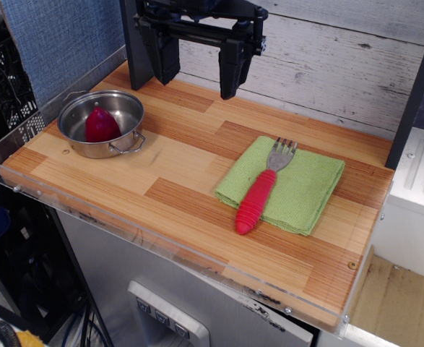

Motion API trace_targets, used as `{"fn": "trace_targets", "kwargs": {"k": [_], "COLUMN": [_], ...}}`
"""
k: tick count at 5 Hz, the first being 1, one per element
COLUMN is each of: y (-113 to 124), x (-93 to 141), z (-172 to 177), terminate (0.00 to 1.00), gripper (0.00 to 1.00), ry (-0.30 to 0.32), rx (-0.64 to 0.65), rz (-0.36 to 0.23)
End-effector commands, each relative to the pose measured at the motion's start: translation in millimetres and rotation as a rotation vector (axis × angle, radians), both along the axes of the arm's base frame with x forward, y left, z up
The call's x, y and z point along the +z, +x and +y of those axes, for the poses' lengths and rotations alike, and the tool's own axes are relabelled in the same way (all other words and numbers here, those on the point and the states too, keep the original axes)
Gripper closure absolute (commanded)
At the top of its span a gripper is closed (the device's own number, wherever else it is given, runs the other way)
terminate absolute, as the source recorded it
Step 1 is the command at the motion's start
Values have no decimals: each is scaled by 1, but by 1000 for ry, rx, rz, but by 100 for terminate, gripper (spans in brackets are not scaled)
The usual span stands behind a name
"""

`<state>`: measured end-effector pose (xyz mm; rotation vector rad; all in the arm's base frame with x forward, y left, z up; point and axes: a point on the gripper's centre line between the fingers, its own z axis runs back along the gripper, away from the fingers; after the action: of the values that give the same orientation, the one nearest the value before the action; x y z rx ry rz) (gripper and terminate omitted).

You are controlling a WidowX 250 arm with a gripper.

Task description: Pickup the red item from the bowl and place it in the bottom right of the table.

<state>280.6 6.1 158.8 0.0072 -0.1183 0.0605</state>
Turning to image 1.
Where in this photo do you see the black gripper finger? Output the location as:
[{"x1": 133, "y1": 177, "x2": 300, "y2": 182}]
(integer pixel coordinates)
[
  {"x1": 140, "y1": 21, "x2": 180, "y2": 85},
  {"x1": 218, "y1": 38, "x2": 252, "y2": 100}
]

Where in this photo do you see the yellow black object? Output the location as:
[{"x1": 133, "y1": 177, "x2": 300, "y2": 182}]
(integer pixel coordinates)
[{"x1": 0, "y1": 320, "x2": 45, "y2": 346}]

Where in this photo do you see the dark grey post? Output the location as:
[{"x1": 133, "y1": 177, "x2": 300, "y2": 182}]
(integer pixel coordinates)
[
  {"x1": 385, "y1": 54, "x2": 424, "y2": 170},
  {"x1": 119, "y1": 0, "x2": 154, "y2": 90}
]

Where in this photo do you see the red handled metal fork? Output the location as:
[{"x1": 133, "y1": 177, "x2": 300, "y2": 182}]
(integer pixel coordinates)
[{"x1": 235, "y1": 137, "x2": 298, "y2": 235}]

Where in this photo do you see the green folded cloth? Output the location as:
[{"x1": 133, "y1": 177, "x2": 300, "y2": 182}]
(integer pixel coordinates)
[{"x1": 215, "y1": 136, "x2": 345, "y2": 236}]

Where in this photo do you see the white metal side unit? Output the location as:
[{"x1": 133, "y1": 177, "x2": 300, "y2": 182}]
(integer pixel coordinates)
[{"x1": 371, "y1": 128, "x2": 424, "y2": 276}]

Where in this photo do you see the red pepper toy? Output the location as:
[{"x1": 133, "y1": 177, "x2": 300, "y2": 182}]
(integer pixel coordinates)
[{"x1": 85, "y1": 106, "x2": 121, "y2": 142}]

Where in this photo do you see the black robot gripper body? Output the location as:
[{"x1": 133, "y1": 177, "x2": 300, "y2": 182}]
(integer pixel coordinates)
[{"x1": 134, "y1": 1, "x2": 269, "y2": 56}]

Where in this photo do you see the dark grey right post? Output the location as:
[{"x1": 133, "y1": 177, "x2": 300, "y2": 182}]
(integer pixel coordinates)
[{"x1": 385, "y1": 54, "x2": 424, "y2": 170}]

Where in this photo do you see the clear acrylic table guard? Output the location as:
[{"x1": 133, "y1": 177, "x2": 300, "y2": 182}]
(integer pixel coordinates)
[{"x1": 0, "y1": 53, "x2": 392, "y2": 334}]

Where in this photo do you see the dark grey left post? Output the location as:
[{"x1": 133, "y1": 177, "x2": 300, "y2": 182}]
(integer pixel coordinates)
[{"x1": 119, "y1": 0, "x2": 154, "y2": 90}]

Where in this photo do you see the stainless steel cabinet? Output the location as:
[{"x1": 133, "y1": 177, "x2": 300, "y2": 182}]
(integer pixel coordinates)
[{"x1": 58, "y1": 212, "x2": 319, "y2": 346}]

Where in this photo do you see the stainless steel pot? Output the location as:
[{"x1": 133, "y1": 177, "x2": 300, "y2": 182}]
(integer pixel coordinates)
[{"x1": 57, "y1": 90, "x2": 146, "y2": 159}]

